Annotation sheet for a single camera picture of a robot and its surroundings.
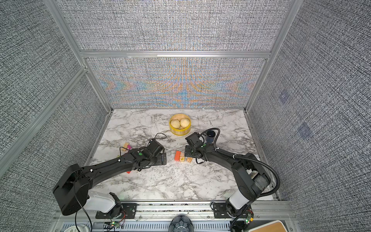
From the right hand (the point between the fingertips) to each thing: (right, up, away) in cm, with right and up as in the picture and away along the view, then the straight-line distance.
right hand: (190, 151), depth 91 cm
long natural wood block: (-44, +2, +6) cm, 44 cm away
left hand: (-18, -4, -5) cm, 19 cm away
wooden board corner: (+38, -29, -26) cm, 54 cm away
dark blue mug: (+14, +9, +6) cm, 17 cm away
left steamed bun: (-10, +17, +12) cm, 23 cm away
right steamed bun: (-4, +18, +12) cm, 22 cm away
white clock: (-52, -31, -24) cm, 65 cm away
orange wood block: (-8, -4, +3) cm, 9 cm away
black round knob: (-5, -30, -22) cm, 38 cm away
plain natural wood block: (-5, -4, +1) cm, 7 cm away
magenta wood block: (-41, +2, +6) cm, 41 cm away
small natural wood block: (0, -5, -1) cm, 5 cm away
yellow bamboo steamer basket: (-6, +12, +10) cm, 17 cm away
